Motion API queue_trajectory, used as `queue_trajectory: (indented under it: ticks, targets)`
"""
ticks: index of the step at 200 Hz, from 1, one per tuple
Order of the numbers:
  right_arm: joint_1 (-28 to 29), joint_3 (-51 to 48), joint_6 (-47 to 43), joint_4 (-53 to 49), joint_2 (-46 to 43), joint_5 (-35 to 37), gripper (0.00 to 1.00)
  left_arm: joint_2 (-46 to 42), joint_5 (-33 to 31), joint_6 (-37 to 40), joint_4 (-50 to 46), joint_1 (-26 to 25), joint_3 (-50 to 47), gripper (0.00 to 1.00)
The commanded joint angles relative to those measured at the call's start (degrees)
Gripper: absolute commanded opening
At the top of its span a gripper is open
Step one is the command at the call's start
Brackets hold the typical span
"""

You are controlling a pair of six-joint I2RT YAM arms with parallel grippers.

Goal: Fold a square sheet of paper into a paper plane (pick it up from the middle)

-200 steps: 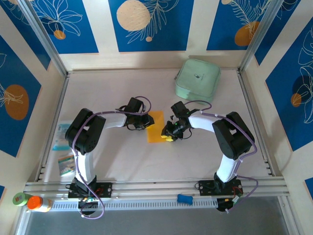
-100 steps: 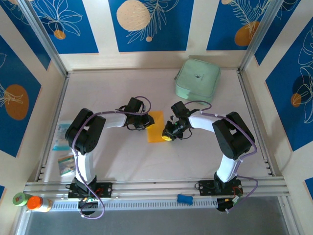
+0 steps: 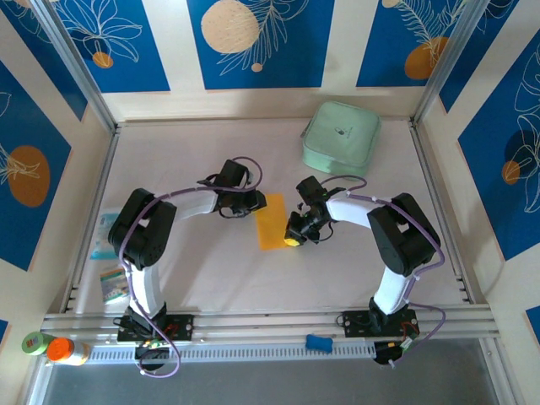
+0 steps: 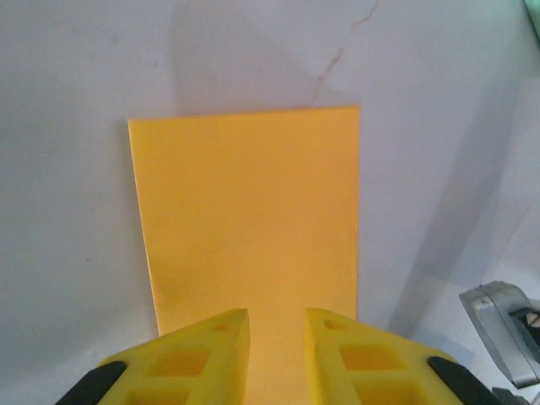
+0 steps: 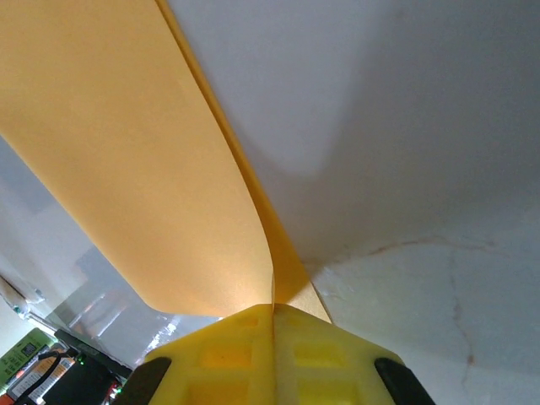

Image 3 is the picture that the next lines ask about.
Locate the yellow cloth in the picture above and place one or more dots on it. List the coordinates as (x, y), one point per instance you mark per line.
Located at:
(272, 223)

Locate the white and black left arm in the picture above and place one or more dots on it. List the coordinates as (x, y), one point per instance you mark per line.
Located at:
(143, 228)

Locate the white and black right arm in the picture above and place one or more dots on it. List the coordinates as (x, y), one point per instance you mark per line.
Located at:
(401, 236)

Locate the mint green zip pouch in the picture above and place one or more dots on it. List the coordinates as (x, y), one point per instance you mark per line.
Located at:
(341, 135)

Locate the blue and white packet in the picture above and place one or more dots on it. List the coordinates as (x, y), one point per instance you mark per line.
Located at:
(101, 236)

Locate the green and white small packet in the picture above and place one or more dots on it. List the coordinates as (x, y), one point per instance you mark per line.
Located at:
(111, 289)

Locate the small green circuit board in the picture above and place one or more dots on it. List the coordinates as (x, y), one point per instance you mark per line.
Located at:
(407, 346)
(152, 344)

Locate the orange cap bottle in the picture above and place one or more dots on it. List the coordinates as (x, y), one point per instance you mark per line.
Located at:
(61, 350)

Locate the green tape roll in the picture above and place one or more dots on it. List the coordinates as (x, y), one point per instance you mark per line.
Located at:
(36, 343)

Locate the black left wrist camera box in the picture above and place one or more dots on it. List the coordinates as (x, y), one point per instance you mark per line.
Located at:
(234, 173)

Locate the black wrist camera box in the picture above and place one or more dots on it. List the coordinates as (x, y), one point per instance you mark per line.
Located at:
(234, 173)
(310, 187)

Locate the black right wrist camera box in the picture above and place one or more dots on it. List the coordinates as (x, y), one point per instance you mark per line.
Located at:
(310, 187)

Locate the aluminium cross rail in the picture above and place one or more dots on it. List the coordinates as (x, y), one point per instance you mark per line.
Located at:
(261, 322)

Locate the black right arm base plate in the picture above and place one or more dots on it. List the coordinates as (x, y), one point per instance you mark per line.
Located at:
(354, 322)

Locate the aluminium side rail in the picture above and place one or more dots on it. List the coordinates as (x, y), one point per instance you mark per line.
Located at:
(107, 169)
(428, 169)

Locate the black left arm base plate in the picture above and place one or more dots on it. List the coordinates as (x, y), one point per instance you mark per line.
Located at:
(183, 327)

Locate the aluminium frame post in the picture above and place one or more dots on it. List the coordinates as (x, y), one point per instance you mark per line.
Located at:
(71, 63)
(447, 55)

